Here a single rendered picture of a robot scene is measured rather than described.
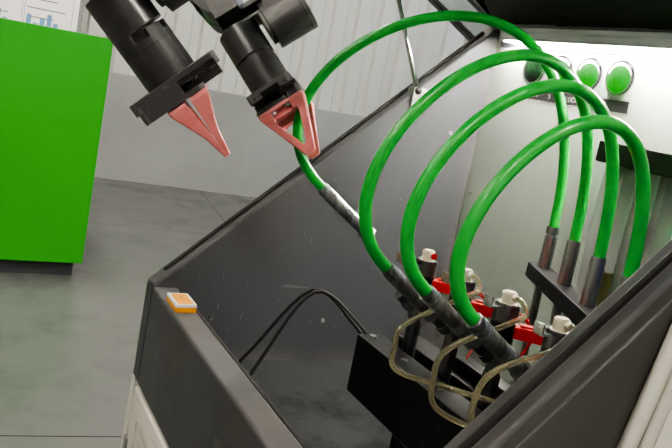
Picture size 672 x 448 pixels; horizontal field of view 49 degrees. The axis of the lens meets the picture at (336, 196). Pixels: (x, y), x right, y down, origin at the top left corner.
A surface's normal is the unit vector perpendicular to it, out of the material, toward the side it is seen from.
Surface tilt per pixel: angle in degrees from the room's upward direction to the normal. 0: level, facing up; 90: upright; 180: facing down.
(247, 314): 90
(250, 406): 0
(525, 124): 90
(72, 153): 90
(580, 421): 90
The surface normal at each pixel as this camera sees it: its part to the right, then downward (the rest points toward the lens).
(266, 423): 0.18, -0.97
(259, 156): 0.33, 0.21
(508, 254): -0.87, -0.10
